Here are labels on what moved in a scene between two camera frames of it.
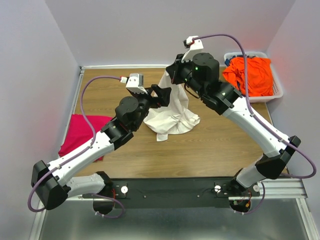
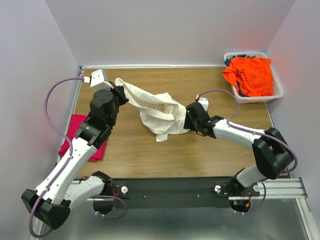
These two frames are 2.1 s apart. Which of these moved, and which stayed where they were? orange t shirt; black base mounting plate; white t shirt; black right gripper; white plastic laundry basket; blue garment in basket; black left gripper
Moved: black right gripper; black left gripper; white t shirt
Stayed: blue garment in basket; orange t shirt; black base mounting plate; white plastic laundry basket
